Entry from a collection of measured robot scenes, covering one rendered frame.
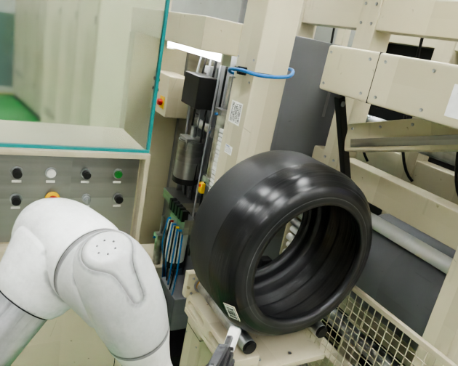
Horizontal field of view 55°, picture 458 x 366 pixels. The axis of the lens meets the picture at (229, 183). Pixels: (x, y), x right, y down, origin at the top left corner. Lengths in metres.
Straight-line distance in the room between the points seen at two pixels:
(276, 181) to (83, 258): 0.69
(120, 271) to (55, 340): 1.42
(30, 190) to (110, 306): 1.13
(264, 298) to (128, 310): 1.02
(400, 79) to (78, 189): 1.16
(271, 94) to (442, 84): 0.52
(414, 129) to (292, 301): 0.69
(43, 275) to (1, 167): 0.98
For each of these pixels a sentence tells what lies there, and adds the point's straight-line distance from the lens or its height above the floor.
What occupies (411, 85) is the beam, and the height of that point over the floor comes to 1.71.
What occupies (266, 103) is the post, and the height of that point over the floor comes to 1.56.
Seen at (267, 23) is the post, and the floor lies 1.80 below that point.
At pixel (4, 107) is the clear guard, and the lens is 1.59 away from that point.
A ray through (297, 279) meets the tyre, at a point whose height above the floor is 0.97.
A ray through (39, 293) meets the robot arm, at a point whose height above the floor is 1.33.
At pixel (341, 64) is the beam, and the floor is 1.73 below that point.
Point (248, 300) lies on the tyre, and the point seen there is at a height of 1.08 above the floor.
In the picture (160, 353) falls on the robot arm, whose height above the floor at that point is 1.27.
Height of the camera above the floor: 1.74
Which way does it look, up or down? 18 degrees down
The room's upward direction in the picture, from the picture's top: 11 degrees clockwise
